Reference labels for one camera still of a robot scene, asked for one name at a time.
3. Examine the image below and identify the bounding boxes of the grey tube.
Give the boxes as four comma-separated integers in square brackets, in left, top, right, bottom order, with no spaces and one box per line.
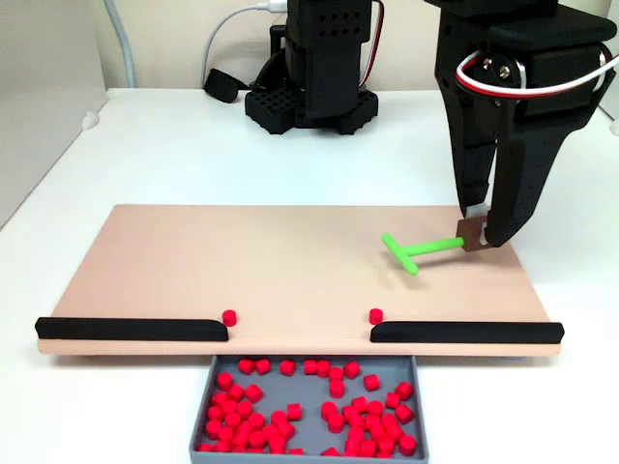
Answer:
[102,0,136,89]

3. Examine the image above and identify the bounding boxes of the red black arm cable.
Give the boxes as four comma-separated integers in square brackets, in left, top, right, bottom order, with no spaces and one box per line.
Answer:
[357,0,387,91]

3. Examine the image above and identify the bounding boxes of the beige board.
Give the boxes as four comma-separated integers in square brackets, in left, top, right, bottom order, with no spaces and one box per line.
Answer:
[37,203,562,359]

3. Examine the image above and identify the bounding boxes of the white USB cable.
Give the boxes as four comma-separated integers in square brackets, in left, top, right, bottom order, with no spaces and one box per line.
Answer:
[200,0,286,91]

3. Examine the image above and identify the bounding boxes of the black guard rail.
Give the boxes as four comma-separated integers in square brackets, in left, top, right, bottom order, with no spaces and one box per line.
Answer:
[34,316,229,344]
[369,320,566,345]

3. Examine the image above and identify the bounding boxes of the white red black gripper cable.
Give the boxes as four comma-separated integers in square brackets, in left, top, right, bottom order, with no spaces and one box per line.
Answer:
[455,45,619,99]

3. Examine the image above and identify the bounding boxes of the grey container tray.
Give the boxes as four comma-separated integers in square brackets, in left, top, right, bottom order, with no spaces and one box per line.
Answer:
[187,355,431,464]

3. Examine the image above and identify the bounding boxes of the green T-shaped pusher tool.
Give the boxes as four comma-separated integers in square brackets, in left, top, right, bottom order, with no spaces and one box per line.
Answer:
[380,217,490,276]

